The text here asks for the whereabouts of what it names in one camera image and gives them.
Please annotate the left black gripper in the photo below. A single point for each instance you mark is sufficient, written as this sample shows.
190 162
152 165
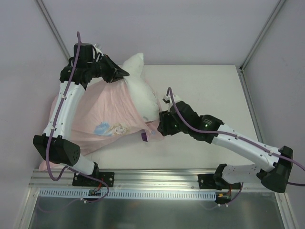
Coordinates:
107 69

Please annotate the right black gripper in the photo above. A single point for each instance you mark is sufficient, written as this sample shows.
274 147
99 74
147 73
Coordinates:
167 122

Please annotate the white pillow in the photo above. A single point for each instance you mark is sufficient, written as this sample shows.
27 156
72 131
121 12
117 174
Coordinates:
142 95

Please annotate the purple Elsa pillowcase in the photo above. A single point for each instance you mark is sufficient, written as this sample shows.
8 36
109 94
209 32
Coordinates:
144 136

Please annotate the pink Journey pillow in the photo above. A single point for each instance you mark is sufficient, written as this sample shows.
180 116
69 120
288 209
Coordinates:
104 114

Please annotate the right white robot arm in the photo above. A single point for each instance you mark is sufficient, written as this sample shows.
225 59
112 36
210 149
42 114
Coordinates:
271 166

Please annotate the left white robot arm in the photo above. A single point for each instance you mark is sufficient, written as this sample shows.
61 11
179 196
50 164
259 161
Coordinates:
54 145

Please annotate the aluminium mounting rail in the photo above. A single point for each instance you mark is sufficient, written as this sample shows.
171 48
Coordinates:
133 179

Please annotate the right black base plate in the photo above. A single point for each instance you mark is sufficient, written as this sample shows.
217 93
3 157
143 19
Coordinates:
207 181

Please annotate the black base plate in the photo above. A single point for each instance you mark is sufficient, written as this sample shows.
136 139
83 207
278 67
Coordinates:
207 181
90 181

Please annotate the left aluminium frame post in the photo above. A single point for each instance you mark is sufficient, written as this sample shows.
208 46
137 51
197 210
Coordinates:
53 28

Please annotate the aluminium frame post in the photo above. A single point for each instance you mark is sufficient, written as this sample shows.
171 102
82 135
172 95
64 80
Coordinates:
53 28
263 32

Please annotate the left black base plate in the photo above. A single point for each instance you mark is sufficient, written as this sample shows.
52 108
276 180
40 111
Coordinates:
90 181

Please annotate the white slotted cable duct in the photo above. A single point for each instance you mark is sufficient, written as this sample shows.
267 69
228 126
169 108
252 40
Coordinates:
124 194

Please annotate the right aluminium frame post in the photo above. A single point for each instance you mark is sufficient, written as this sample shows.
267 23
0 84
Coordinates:
263 32

